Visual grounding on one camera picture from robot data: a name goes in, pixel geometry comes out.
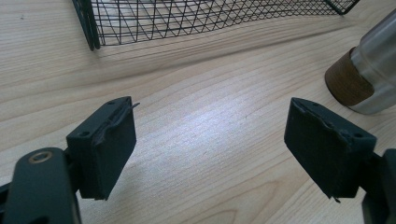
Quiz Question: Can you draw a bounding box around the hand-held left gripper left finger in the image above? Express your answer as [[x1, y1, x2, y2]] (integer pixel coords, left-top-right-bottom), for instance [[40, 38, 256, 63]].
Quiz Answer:
[[65, 95, 141, 201]]

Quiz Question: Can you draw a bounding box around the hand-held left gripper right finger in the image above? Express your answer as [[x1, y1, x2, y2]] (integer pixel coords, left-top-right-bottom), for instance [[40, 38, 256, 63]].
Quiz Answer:
[[283, 96, 378, 203]]

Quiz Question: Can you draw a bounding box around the steel bottle with wooden cap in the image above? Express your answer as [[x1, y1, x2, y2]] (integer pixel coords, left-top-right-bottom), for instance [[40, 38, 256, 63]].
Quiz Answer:
[[324, 8, 396, 115]]

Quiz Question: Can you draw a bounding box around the black wire mesh basket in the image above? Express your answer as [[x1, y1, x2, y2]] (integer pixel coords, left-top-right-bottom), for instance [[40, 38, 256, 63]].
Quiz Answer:
[[71, 0, 361, 51]]

